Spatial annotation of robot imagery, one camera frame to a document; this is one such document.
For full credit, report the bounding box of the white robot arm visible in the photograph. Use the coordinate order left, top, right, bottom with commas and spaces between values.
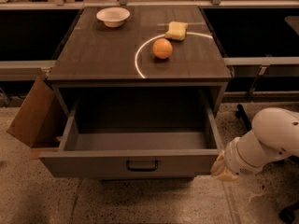
210, 107, 299, 181

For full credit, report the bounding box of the grey metal table frame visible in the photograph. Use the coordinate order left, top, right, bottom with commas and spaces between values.
0, 6, 299, 100

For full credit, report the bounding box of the white ceramic bowl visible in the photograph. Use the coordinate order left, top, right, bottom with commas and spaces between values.
96, 7, 130, 28

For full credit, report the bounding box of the black drawer handle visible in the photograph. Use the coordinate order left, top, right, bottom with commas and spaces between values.
126, 161, 158, 173

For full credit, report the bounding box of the grey wooden cabinet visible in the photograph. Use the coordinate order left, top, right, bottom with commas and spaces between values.
49, 6, 231, 111

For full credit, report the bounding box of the orange ball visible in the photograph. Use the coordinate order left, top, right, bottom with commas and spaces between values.
152, 38, 173, 59

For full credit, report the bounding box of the grey top drawer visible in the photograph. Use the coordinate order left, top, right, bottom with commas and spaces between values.
40, 87, 221, 179

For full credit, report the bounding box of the yellow sponge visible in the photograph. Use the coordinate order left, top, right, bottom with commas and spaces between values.
165, 21, 188, 41

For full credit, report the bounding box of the brown cardboard box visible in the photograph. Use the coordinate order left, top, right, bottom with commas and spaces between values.
7, 77, 67, 160

